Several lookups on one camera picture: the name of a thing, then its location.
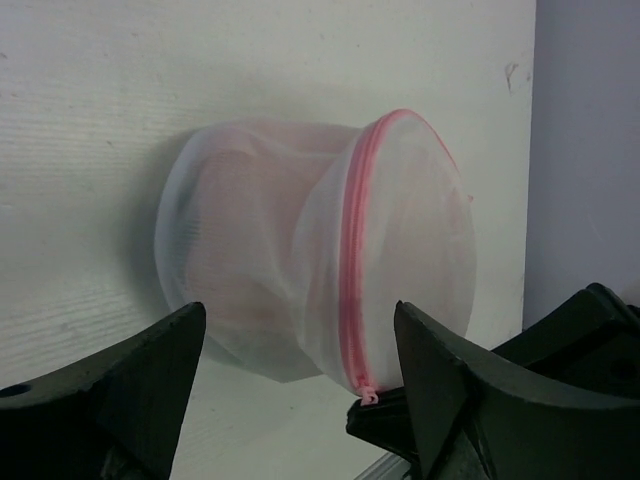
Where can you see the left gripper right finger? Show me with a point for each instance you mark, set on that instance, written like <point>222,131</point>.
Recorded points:
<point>474,411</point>

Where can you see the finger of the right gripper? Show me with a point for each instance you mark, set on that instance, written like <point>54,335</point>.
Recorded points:
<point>385,424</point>

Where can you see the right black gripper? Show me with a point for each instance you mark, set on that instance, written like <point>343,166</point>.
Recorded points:
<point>591,341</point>

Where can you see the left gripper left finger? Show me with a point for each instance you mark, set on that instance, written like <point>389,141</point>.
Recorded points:
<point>116,414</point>

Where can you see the white mesh laundry bag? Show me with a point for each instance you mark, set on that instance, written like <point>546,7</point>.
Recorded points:
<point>300,238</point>

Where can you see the aluminium mounting rail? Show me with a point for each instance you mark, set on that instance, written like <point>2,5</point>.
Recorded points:
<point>389,467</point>

